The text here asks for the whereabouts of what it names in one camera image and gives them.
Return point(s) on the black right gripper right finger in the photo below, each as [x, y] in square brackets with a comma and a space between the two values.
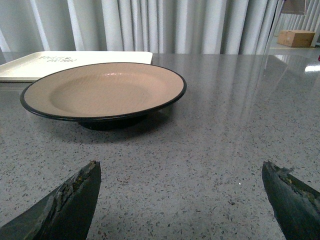
[296, 205]

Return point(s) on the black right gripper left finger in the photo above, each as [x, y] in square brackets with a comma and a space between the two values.
[66, 213]

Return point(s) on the tan plate with black rim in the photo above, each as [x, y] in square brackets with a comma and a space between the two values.
[104, 92]

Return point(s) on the white rectangular tray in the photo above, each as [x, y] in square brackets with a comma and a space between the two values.
[40, 64]

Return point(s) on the brown cardboard box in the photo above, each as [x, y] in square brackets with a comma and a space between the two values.
[295, 38]

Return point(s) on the grey pleated curtain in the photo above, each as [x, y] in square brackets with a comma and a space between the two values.
[157, 26]

